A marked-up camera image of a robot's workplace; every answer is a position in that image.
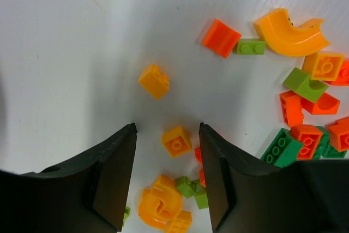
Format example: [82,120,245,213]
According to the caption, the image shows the orange slope lego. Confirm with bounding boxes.
[201,19,242,59]

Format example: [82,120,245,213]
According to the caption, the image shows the yellow notched lego brick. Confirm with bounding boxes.
[138,64,170,99]

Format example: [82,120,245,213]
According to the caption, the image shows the yellow curved lego piece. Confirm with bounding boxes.
[137,189,167,230]

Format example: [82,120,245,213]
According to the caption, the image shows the yellow long lego brick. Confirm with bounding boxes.
[164,211,192,233]

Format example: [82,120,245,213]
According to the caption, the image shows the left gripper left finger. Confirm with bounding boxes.
[1,123,137,232]

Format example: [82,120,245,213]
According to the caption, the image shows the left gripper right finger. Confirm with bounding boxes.
[199,123,348,232]

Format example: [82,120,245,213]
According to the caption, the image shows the dark green long lego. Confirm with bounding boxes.
[260,128,303,168]

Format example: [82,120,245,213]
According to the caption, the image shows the yellow hollow square lego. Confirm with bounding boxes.
[161,126,192,158]

